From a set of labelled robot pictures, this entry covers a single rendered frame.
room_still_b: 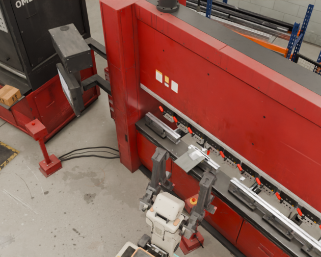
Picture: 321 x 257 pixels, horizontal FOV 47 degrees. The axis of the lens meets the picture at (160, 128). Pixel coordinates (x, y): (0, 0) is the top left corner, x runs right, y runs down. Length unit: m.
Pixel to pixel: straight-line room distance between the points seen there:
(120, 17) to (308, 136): 1.80
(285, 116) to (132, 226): 2.40
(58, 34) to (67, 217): 2.12
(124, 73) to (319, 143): 1.91
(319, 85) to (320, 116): 0.24
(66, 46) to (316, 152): 2.26
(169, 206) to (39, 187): 2.36
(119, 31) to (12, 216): 2.59
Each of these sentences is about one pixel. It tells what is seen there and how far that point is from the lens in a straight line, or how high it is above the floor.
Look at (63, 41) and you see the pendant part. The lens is 3.57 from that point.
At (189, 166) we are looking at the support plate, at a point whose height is 1.00.
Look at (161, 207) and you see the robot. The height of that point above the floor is 1.33.
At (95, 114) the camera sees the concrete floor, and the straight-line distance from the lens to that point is 5.56.
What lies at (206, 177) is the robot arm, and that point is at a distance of 2.77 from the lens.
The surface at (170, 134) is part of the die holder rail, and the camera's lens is 3.90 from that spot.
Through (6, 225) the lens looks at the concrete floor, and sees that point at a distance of 4.73.
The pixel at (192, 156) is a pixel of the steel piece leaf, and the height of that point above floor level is 1.00.
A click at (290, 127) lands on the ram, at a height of 2.00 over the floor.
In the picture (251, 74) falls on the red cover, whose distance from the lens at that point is 2.65.
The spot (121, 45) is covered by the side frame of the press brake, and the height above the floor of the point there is 1.95.
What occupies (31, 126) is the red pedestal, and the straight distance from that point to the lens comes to 4.46.
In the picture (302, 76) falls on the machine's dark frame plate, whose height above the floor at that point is 2.30.
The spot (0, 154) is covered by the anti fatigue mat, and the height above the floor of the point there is 0.01.
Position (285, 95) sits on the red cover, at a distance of 2.56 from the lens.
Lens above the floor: 3.86
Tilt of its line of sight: 47 degrees down
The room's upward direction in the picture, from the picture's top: straight up
